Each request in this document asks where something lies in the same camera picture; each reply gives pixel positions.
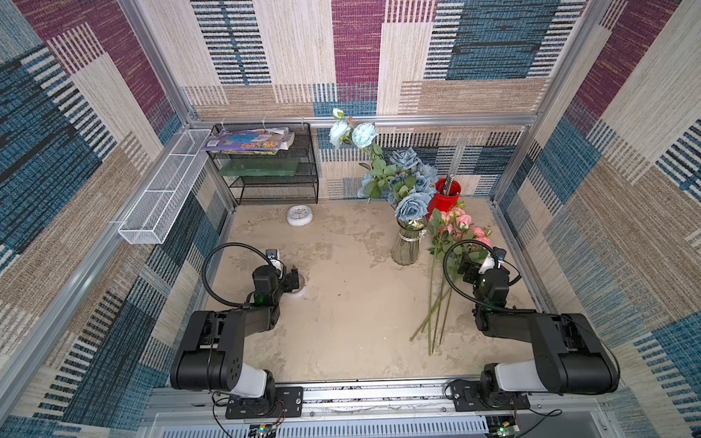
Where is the clear glass vase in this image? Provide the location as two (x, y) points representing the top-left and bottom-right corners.
(391, 218), (426, 266)

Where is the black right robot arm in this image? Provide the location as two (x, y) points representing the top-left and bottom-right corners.
(442, 239), (621, 397)

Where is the grey blue rose stem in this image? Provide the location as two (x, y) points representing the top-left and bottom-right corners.
(358, 144), (438, 230)

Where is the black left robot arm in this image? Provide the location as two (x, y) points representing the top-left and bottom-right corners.
(170, 242), (300, 402)

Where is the white blue alarm clock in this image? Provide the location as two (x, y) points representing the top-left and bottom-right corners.
(287, 204), (313, 226)

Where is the black wire mesh shelf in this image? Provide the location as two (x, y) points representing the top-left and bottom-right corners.
(201, 122), (319, 205)

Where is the white tape roll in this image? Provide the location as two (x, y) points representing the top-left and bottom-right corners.
(287, 275), (308, 299)

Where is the red pencil cup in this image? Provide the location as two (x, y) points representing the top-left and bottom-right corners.
(428, 178), (462, 215)

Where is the green sheet on shelf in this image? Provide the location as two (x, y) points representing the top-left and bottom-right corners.
(219, 159), (299, 177)

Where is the colourful book on shelf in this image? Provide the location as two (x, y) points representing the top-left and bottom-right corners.
(201, 128), (296, 155)

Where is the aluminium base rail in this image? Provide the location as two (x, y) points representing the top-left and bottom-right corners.
(137, 377), (624, 437)

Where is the white wire mesh basket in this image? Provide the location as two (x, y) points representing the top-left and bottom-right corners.
(119, 130), (210, 245)

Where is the light blue rose stem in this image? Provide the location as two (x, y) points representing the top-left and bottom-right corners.
(329, 108), (387, 174)

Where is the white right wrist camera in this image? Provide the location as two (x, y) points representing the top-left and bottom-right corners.
(478, 246), (507, 275)

